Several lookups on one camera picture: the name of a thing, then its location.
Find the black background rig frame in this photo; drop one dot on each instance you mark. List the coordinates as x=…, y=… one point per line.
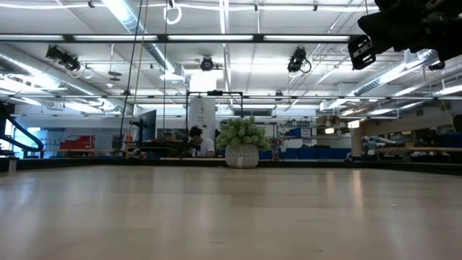
x=214, y=93

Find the grey background robot arm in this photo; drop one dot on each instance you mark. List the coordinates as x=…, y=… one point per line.
x=377, y=142

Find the black background robot arm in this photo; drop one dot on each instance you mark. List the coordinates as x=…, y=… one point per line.
x=177, y=147

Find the silver ceiling air duct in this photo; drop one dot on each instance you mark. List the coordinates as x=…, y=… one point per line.
x=397, y=74
x=122, y=14

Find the black aluminium table frame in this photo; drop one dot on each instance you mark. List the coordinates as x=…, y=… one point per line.
x=325, y=164

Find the blue storage bin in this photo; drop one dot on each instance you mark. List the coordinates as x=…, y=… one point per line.
x=297, y=153
x=334, y=153

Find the black background monitor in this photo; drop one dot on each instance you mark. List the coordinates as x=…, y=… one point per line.
x=148, y=124

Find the round black overhead camera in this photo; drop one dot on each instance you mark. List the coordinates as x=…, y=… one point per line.
x=206, y=64

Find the black overhead rig beam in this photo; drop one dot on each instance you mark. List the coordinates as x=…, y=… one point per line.
x=162, y=38

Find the black mounted camera device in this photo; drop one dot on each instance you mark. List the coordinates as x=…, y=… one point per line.
x=64, y=58

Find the green succulent in white pot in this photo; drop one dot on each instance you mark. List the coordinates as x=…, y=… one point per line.
x=242, y=144

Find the red cart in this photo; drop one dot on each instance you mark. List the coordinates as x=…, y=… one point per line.
x=77, y=142

